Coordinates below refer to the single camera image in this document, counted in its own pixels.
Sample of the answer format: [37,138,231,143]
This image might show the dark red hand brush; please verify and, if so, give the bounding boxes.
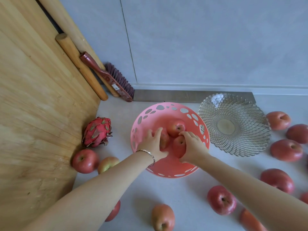
[79,51,135,103]

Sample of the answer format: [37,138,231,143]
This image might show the clear patterned glass bowl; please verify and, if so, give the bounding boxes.
[197,93,272,157]

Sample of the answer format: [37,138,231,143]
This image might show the person's right forearm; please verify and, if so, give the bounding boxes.
[199,153,308,231]

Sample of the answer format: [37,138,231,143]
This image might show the pink dragon fruit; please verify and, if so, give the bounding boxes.
[82,117,113,148]

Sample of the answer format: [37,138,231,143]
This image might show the pink perforated plastic bowl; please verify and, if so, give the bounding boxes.
[130,102,210,178]

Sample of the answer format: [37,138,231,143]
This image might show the person's left hand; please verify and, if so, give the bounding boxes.
[136,127,169,162]

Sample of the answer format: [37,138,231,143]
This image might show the yellow-green apple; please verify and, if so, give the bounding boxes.
[97,156,120,175]

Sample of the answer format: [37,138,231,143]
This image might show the long wooden rolling pin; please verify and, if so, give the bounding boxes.
[36,0,120,98]

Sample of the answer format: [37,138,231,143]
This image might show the short wooden rolling pin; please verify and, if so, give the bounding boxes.
[55,33,109,101]

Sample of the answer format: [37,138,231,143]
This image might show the person's right hand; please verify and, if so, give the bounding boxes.
[179,131,210,164]

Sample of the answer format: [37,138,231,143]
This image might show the person's left forearm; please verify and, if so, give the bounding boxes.
[21,151,155,231]

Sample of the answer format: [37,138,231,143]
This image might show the large wooden cutting board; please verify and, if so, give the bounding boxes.
[0,0,101,231]

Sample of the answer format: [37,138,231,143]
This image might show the silver bracelet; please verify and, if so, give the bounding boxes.
[136,149,156,167]

